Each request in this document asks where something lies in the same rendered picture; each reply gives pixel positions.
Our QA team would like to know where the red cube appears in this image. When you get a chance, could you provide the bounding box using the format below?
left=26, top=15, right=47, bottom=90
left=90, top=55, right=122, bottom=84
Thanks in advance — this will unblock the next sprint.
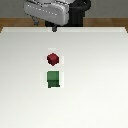
left=46, top=52, right=60, bottom=66

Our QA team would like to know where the green cube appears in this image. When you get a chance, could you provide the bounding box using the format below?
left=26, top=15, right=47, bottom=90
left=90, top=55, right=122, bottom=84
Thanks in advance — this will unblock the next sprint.
left=46, top=70, right=61, bottom=89

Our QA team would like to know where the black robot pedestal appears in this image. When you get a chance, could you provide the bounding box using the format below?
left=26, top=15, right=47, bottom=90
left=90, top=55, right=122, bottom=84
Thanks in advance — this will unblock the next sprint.
left=65, top=0, right=92, bottom=28

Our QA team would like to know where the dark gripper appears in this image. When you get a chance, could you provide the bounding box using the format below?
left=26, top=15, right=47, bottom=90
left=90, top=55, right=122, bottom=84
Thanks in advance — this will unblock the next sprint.
left=45, top=21, right=63, bottom=34

